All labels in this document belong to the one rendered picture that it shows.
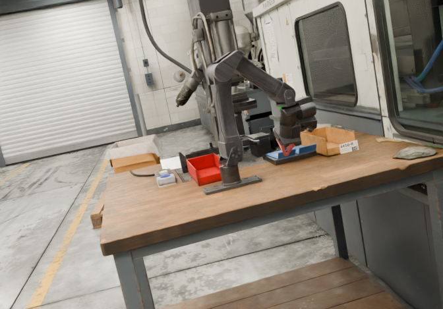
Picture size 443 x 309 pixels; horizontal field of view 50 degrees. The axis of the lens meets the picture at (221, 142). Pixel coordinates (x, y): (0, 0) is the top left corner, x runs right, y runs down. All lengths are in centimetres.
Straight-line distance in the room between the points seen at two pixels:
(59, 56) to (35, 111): 133
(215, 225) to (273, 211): 17
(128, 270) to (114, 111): 981
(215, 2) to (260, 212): 99
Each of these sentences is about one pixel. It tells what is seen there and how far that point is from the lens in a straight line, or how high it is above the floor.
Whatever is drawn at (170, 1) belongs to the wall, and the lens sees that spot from 1130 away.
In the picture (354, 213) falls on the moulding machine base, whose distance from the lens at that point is 271.
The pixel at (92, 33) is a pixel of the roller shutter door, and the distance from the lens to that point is 1121.
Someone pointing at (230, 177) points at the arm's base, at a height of 94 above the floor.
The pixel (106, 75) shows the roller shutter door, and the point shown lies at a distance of 1114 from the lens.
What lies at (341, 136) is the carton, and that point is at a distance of 194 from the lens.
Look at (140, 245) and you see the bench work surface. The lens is 137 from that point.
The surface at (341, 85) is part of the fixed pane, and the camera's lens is 257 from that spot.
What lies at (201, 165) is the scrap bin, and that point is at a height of 92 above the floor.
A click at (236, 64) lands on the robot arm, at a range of 156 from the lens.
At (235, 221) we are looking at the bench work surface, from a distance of 139.
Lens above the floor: 131
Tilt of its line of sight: 9 degrees down
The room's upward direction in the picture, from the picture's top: 11 degrees counter-clockwise
